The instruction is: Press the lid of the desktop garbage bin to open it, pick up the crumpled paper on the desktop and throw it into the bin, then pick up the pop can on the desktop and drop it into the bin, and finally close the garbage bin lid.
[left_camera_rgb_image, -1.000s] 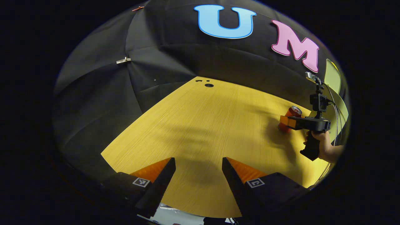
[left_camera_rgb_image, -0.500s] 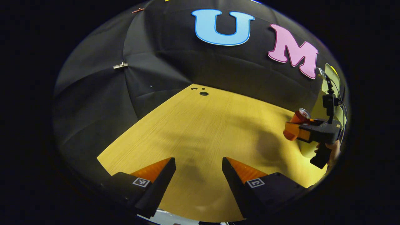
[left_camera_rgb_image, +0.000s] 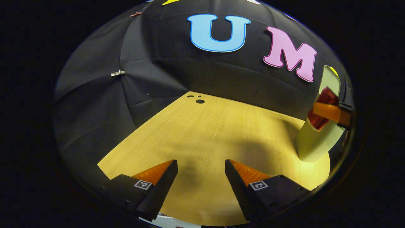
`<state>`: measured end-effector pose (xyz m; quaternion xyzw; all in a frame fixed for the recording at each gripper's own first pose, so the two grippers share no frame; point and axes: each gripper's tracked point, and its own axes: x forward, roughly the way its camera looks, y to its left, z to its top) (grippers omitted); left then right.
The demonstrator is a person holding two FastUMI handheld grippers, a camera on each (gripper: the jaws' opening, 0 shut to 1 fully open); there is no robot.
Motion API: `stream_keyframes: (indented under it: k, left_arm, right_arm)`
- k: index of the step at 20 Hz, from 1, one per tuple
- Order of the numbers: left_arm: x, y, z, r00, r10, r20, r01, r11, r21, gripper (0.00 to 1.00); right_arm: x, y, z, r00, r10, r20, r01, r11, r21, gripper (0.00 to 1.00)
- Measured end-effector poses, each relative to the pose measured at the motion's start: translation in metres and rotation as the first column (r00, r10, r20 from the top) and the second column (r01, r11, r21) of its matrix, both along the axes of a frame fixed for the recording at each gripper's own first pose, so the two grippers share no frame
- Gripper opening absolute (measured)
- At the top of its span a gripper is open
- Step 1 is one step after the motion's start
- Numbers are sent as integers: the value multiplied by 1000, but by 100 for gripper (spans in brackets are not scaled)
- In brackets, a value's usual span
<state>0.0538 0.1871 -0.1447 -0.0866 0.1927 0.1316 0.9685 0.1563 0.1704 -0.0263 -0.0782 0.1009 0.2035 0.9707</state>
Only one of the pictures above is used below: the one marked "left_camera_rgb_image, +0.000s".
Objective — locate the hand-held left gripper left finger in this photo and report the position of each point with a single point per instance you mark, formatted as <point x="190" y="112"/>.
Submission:
<point x="159" y="193"/>

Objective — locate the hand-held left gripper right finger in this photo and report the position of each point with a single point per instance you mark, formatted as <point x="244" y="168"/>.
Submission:
<point x="240" y="193"/>

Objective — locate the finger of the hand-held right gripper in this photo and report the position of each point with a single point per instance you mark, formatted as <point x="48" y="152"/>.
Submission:
<point x="326" y="111"/>

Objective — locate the red pop can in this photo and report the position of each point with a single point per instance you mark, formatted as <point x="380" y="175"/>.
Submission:
<point x="327" y="96"/>

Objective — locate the pale green desktop garbage bin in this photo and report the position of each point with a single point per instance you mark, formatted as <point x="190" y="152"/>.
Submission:
<point x="313" y="145"/>

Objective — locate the wooden desktop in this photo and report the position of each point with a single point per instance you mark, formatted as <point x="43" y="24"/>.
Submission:
<point x="205" y="133"/>

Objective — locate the black backdrop cloth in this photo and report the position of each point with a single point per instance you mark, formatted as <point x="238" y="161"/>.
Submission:
<point x="158" y="69"/>

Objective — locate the white cloth clip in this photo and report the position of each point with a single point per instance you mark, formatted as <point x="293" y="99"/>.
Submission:
<point x="117" y="73"/>

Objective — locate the red cloth clip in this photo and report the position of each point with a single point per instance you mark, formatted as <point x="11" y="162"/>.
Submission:
<point x="136" y="14"/>

